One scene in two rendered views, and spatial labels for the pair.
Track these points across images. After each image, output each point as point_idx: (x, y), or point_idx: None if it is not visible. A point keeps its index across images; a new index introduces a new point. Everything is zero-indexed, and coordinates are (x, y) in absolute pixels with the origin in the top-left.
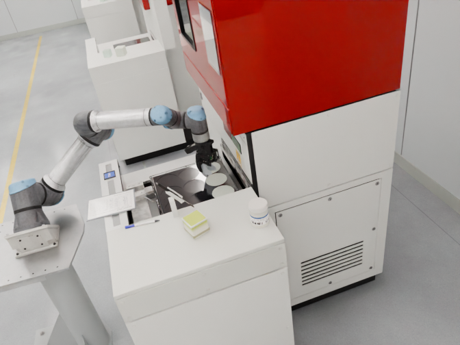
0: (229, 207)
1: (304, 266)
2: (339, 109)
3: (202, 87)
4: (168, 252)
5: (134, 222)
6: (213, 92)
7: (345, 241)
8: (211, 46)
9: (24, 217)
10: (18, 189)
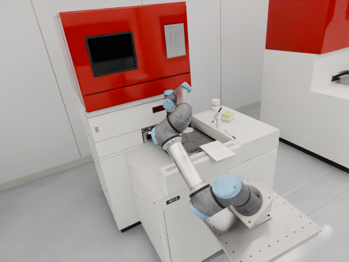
0: (207, 117)
1: None
2: None
3: (141, 93)
4: (244, 123)
5: None
6: (165, 79)
7: None
8: (177, 43)
9: (250, 186)
10: (236, 177)
